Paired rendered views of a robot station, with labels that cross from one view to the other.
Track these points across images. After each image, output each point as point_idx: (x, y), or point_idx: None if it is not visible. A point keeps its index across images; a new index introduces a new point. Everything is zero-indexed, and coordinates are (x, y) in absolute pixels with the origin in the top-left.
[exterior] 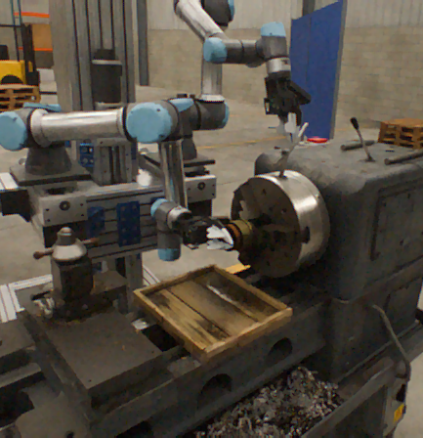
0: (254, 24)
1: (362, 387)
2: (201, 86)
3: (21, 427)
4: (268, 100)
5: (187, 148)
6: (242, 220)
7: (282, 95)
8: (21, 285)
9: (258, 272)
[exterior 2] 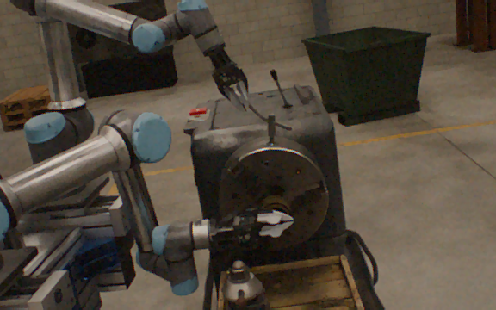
0: None
1: (380, 300)
2: (58, 92)
3: None
4: (213, 75)
5: None
6: (273, 197)
7: (234, 65)
8: None
9: (244, 262)
